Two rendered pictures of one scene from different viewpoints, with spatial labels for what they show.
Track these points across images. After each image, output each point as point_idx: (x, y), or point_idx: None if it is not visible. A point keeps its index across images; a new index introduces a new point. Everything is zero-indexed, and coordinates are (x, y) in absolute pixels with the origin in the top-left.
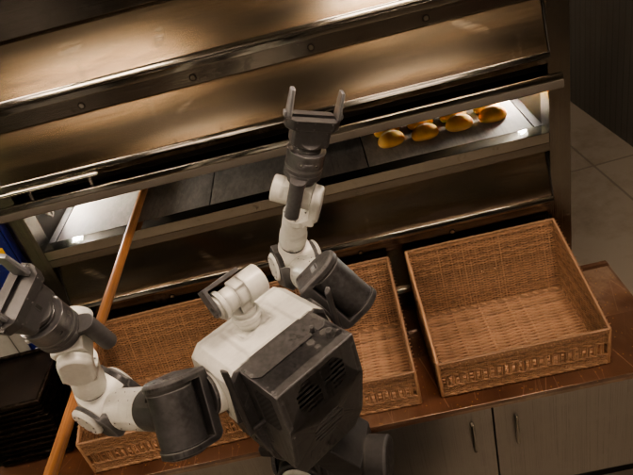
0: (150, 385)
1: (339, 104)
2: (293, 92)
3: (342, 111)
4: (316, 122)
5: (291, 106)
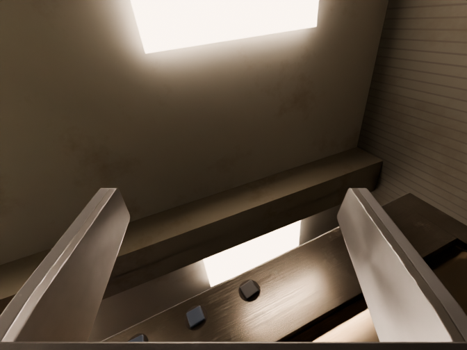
0: None
1: (374, 232)
2: (101, 195)
3: (431, 270)
4: (249, 348)
5: (55, 256)
